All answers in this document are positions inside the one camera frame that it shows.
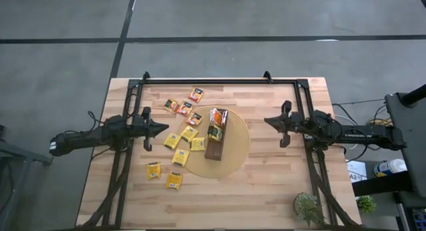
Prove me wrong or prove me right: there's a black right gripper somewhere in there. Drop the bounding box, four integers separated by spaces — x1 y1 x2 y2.
265 100 304 148

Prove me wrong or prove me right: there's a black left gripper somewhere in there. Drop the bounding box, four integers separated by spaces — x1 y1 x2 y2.
131 107 170 152

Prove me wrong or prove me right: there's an orange tea packet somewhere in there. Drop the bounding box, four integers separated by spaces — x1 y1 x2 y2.
178 101 194 117
188 87 205 104
164 98 180 115
186 111 204 127
212 108 226 126

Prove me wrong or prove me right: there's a brown wooden tea box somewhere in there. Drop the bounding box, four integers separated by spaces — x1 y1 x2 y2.
204 107 230 162

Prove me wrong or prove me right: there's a snack packets left of mat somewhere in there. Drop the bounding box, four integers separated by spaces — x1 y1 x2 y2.
171 148 191 167
163 132 182 150

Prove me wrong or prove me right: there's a round woven placemat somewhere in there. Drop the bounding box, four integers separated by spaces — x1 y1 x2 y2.
177 106 250 179

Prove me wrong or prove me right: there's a white paper sheet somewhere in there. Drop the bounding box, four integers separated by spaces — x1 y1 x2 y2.
345 159 368 184

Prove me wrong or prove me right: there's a black shelf bar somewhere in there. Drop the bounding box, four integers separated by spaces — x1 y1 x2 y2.
351 170 413 197

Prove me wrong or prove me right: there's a white wipes canister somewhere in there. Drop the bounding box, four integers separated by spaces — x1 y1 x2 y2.
373 158 407 178

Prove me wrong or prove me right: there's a small potted green plant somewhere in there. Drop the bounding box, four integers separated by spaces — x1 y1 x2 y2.
355 194 378 215

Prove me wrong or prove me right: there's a dark grey cart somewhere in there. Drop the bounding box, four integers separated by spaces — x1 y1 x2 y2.
385 92 426 199

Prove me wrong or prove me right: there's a black pole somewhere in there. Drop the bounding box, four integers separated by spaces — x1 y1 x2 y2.
399 83 426 107

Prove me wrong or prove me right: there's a grey side table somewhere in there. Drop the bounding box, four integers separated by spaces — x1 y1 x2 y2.
0 124 54 231

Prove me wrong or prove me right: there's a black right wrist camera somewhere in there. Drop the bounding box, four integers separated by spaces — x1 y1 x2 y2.
290 115 303 132

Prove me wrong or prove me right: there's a black left camera cable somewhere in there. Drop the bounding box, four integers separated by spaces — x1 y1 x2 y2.
123 93 140 120

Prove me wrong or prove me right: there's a long black left arm cable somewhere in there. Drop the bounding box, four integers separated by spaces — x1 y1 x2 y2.
87 110 107 128

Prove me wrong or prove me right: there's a black aluminium table frame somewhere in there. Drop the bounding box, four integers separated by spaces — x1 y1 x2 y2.
75 70 364 231

